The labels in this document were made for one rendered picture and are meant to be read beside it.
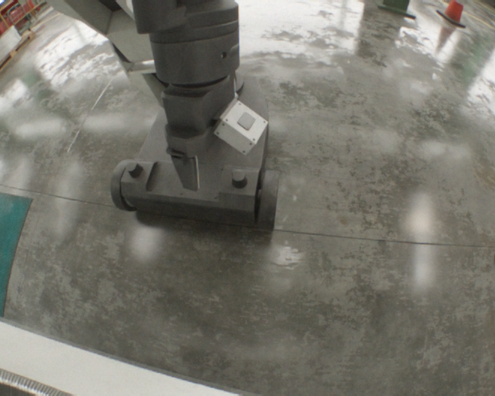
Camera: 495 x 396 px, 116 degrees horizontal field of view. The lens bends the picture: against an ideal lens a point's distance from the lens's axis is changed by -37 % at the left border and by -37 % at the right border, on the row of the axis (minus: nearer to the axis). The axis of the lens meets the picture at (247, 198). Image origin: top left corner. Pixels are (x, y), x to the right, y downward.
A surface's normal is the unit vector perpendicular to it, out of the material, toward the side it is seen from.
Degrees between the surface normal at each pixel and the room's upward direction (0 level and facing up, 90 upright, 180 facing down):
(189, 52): 78
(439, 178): 0
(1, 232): 0
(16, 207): 0
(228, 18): 86
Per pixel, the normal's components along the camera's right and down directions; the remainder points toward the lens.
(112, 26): -0.14, 0.13
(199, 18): 0.28, 0.76
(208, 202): -0.16, 0.34
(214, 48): 0.53, 0.68
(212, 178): -0.07, -0.42
